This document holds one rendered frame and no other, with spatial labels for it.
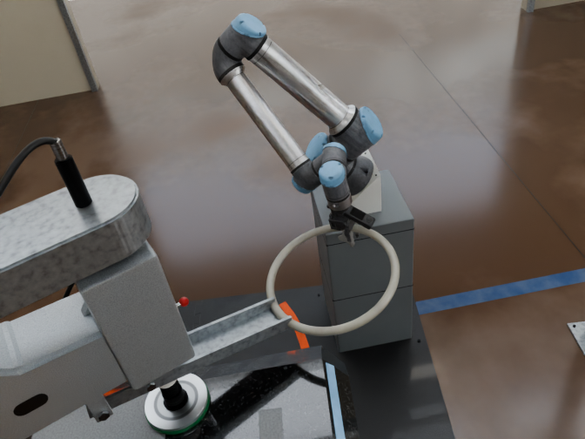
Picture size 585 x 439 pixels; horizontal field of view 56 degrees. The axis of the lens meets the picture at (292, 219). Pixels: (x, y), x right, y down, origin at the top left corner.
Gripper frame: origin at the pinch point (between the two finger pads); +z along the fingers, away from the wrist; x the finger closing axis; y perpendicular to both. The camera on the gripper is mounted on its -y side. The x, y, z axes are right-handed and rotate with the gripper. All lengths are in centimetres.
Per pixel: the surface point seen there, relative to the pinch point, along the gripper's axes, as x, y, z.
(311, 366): 52, -2, 8
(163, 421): 90, 32, -3
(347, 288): -8, 18, 49
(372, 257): -18.1, 6.0, 33.8
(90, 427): 101, 56, -4
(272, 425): 76, 0, 4
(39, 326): 92, 41, -60
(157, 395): 83, 40, -3
